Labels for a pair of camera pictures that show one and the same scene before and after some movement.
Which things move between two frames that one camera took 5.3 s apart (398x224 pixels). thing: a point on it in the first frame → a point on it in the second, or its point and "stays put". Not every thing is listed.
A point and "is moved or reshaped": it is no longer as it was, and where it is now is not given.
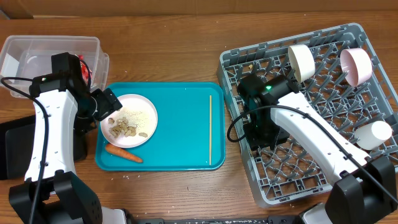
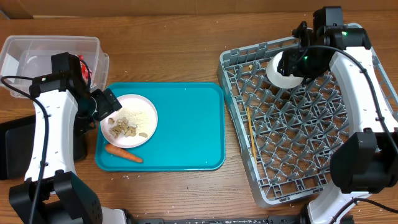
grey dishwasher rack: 338,76 stays put
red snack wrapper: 86,73 stays put
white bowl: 302,58 is moved or reshaped
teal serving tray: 190,134 stays put
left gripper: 108,102 stays put
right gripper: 258,141 → 290,63
